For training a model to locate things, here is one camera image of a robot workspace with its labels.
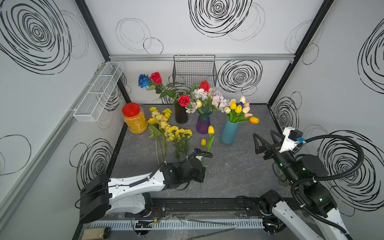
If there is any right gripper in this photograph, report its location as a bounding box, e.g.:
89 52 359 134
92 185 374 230
253 128 300 185

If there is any yellow tulip stem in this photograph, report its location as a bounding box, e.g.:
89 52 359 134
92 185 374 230
205 126 215 152
200 139 207 189

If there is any yellow carnation stem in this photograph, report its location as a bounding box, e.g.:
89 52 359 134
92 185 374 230
167 134 181 161
166 126 179 141
182 129 193 158
175 129 185 162

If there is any teal ceramic vase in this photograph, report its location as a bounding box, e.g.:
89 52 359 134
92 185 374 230
220 120 240 145

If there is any purple glass vase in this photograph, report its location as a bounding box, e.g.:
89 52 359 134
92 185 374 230
196 113 212 135

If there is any black vase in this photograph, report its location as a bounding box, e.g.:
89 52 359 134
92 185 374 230
175 103 189 124

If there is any sunflower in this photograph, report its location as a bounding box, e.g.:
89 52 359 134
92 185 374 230
148 118 162 140

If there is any yellow rose stem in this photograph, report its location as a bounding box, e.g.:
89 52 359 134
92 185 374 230
148 111 175 142

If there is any yellow poppy stem large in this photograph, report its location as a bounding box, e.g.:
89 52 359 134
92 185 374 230
160 108 172 163

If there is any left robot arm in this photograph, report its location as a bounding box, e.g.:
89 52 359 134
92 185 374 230
80 156 206 224

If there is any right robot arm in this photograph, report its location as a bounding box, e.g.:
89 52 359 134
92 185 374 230
253 127 365 240

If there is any yellow tulip bouquet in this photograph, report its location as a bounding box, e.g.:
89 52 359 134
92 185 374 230
224 96 260 124

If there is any red rose low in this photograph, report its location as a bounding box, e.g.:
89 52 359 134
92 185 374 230
178 95 192 109

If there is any yellow carnation bouquet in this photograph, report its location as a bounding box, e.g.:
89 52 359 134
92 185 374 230
185 88 230 115

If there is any red lid plastic jar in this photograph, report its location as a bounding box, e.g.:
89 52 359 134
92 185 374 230
122 103 148 134

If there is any red rose top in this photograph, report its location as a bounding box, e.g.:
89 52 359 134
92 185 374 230
149 71 211 104

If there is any blue rose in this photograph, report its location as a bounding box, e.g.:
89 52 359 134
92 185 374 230
138 74 151 88

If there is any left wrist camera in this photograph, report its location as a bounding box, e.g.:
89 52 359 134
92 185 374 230
192 148 206 161

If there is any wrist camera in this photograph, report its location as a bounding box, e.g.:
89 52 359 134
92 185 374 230
279 127 306 153
192 148 206 161

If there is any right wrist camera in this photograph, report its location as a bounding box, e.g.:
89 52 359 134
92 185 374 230
279 127 306 153

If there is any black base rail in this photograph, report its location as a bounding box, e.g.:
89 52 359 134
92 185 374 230
146 196 272 217

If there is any white cable duct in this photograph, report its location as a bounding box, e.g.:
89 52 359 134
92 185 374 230
89 219 265 231

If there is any black wire basket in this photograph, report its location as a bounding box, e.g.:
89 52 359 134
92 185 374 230
172 55 218 87

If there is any roller brush wooden handle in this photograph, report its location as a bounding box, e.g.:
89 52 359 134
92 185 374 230
82 227 112 240

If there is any white wire shelf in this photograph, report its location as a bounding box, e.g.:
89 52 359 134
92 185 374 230
73 62 124 123

